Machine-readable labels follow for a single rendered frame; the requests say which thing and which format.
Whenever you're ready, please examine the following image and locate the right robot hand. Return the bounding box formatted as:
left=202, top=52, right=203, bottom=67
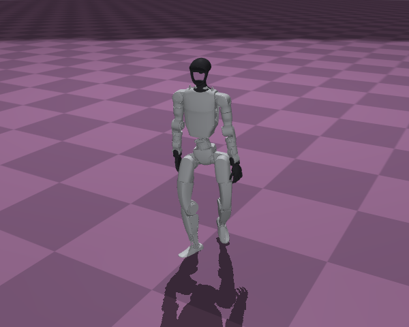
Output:
left=173, top=150, right=182, bottom=172

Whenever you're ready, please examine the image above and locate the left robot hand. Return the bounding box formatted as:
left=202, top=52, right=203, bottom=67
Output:
left=229, top=157, right=243, bottom=183

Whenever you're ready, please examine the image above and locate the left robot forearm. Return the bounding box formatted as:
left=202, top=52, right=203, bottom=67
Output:
left=225, top=125, right=240, bottom=163

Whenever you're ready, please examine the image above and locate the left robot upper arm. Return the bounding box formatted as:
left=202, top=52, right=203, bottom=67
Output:
left=215, top=92, right=233, bottom=136

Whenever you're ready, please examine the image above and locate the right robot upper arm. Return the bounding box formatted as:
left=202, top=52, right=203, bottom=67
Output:
left=172, top=89, right=186, bottom=131

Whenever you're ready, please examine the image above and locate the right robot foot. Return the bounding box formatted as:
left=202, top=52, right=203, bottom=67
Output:
left=178, top=243, right=204, bottom=258

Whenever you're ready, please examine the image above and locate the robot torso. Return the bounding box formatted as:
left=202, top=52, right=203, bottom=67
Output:
left=183, top=85, right=219, bottom=165

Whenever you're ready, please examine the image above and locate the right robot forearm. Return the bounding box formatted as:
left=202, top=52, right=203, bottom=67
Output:
left=171, top=124, right=183, bottom=155

